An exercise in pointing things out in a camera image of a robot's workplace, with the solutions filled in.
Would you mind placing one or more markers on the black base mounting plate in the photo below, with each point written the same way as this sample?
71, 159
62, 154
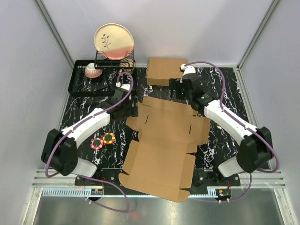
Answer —
204, 182

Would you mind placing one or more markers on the black wire tray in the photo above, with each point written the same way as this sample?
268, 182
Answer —
82, 86

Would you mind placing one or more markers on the black wire plate rack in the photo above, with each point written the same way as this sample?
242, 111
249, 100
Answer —
103, 62

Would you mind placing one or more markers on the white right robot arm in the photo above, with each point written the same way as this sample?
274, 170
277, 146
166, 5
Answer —
254, 143

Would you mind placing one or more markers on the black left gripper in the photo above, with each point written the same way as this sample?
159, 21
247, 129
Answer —
133, 110

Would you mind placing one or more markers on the orange flower coaster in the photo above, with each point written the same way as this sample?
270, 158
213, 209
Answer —
109, 138

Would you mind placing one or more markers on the pink flower coaster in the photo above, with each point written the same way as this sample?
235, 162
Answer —
97, 143

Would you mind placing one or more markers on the pink ceramic bowl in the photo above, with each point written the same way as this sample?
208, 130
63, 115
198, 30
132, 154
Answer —
91, 72

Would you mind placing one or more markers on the closed brown cardboard box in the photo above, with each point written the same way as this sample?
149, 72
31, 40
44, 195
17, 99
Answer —
160, 70

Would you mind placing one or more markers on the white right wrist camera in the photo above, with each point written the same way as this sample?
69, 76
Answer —
187, 69

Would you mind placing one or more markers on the beige cup in rack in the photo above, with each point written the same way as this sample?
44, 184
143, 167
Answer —
127, 67

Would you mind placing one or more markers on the beige and pink plate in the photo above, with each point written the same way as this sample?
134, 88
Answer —
114, 41

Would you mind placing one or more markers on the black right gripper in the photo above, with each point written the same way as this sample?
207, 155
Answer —
174, 84

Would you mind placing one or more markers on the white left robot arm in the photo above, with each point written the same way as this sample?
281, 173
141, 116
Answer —
60, 149

